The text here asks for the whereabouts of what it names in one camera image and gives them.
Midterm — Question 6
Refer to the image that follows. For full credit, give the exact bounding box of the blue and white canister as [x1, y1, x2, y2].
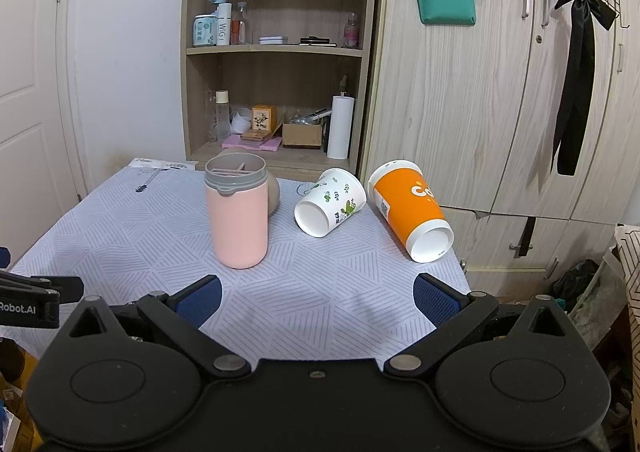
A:
[193, 14, 217, 48]

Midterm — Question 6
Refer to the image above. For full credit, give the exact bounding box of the pink notepad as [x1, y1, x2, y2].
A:
[221, 133, 283, 152]

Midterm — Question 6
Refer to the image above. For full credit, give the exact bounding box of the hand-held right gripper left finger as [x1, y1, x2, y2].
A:
[55, 275, 251, 381]

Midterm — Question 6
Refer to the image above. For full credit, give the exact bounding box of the white door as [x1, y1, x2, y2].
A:
[0, 0, 88, 263]

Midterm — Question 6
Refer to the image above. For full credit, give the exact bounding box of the yellow floral box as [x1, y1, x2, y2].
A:
[251, 105, 278, 133]

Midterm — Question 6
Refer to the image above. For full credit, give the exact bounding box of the white patterned tablecloth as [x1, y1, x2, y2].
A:
[9, 157, 469, 368]

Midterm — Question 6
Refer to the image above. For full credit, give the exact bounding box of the white mug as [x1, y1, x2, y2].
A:
[229, 107, 254, 135]

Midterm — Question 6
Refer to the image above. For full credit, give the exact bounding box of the white printed paper sheet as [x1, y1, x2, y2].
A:
[127, 157, 199, 171]

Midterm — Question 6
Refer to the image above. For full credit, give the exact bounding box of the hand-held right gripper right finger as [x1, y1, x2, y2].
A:
[384, 273, 583, 380]

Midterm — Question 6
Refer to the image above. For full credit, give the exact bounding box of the open cardboard box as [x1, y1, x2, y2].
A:
[282, 121, 324, 149]

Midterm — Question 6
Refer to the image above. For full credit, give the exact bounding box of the clear bottle with cream cap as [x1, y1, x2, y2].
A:
[214, 90, 231, 142]

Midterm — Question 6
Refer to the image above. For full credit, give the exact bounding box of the white paper towel roll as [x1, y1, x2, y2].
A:
[326, 91, 355, 160]

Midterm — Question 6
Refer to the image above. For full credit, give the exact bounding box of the wooden wardrobe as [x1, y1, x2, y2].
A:
[359, 0, 640, 285]

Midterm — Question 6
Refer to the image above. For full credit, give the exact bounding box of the clear bottle with orange liquid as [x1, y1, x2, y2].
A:
[232, 1, 251, 46]

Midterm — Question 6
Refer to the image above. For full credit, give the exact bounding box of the pink cup with grey rim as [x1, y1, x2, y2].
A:
[204, 153, 270, 270]

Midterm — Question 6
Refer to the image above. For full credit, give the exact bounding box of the orange paper cup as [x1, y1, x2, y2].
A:
[368, 160, 455, 264]

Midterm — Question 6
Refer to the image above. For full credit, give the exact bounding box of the black plastic bag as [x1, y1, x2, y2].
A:
[552, 259, 602, 314]

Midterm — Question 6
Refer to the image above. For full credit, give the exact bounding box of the pink small bottle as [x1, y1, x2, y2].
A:
[342, 12, 361, 50]

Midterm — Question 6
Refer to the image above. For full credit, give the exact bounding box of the patterned cardboard box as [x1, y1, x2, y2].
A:
[611, 224, 640, 338]

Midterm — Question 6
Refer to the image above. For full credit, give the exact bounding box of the white pump bottle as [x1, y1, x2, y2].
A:
[209, 0, 234, 46]

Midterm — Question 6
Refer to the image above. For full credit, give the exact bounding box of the white leaf-print paper cup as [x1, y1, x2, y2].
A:
[294, 168, 368, 238]

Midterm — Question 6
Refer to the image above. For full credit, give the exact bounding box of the beige round lid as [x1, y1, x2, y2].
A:
[219, 147, 281, 216]

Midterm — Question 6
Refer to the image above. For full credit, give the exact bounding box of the black ribbon bow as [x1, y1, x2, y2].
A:
[551, 0, 617, 177]

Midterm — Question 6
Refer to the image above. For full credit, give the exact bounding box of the wooden open shelf unit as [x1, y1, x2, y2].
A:
[180, 0, 381, 179]

